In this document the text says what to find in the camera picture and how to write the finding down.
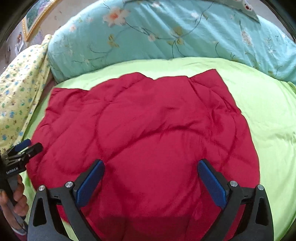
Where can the printed white and blue pillow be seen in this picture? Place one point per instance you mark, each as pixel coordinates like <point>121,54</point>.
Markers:
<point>245,8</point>

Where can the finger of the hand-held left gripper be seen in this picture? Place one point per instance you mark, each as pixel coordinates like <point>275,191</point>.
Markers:
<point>34,149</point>
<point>20,146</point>

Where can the yellow floral blanket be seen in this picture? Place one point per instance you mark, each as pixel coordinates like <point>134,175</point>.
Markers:
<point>23,92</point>

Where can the light green bed sheet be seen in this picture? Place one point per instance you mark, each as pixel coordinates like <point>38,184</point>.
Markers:
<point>272,120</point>

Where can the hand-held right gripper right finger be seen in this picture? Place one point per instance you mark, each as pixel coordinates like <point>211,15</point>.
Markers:
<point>211,183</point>

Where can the teal floral quilt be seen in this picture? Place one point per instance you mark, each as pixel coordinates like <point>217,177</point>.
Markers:
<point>161,32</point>

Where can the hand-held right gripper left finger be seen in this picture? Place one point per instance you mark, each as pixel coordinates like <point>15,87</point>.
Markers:
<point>89,183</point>

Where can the gold framed picture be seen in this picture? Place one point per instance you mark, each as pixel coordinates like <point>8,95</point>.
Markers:
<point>34,16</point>

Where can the red padded jacket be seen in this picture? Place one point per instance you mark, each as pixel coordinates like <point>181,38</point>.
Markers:
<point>150,139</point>

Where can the person's left hand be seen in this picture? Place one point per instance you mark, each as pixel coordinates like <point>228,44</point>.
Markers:
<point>20,204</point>

